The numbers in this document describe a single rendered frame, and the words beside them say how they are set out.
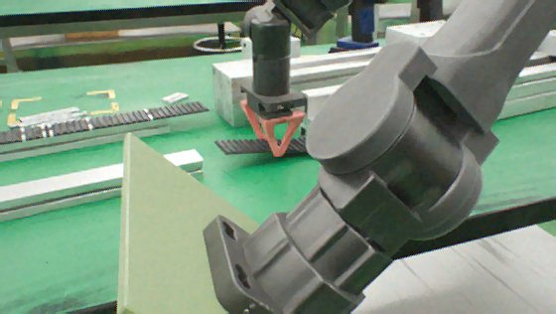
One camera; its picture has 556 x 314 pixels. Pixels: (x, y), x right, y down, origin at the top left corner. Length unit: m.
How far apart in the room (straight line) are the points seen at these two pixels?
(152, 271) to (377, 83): 0.18
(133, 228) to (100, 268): 0.31
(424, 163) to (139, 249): 0.18
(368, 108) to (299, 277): 0.11
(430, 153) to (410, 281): 1.16
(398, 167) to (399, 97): 0.04
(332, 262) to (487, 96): 0.15
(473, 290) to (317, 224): 1.20
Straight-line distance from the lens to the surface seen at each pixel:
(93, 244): 0.65
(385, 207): 0.32
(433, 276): 1.51
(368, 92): 0.33
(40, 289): 0.60
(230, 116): 0.93
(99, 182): 0.73
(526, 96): 1.10
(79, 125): 0.91
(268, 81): 0.74
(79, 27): 2.32
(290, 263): 0.32
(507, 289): 1.54
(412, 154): 0.32
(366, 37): 1.27
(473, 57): 0.35
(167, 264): 0.29
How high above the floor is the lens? 1.14
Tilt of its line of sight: 27 degrees down
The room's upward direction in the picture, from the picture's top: straight up
